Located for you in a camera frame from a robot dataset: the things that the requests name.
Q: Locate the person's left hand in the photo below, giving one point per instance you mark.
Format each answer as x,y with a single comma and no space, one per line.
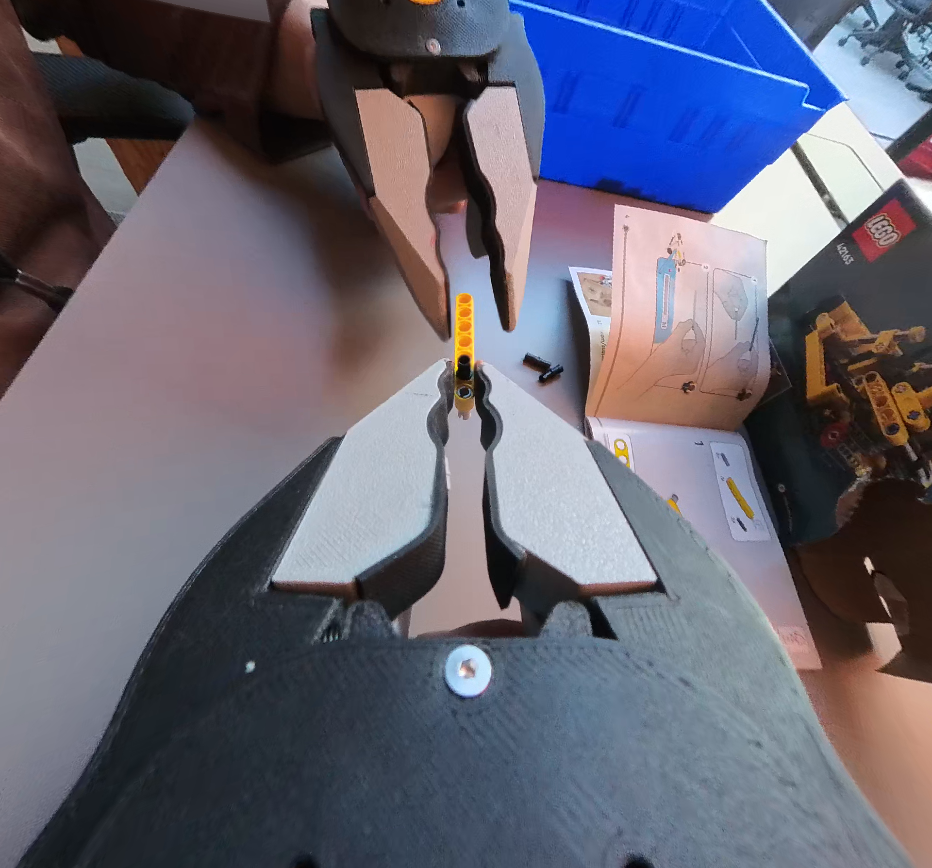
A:
448,191

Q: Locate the person's left forearm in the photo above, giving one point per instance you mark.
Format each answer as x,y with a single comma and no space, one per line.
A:
182,60

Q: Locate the black lego pin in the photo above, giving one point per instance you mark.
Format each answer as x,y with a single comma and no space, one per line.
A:
464,365
551,373
535,360

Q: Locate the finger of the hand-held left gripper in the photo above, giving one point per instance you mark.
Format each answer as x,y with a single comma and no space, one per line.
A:
397,191
506,191

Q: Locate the white table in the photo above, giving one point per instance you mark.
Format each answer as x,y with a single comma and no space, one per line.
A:
815,183

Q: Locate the dark lego set box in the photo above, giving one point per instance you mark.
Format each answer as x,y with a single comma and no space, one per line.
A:
859,344

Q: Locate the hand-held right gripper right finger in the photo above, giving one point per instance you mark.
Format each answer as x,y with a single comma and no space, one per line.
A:
575,511

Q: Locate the yellow lego beam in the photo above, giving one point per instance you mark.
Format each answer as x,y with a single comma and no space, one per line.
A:
464,322

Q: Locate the blue plastic bin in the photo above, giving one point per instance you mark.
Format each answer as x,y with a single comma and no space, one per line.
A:
655,81

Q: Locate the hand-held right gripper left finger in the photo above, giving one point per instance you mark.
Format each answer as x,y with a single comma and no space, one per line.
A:
364,504

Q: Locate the lego instruction booklet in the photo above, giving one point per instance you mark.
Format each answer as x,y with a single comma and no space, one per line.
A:
677,314

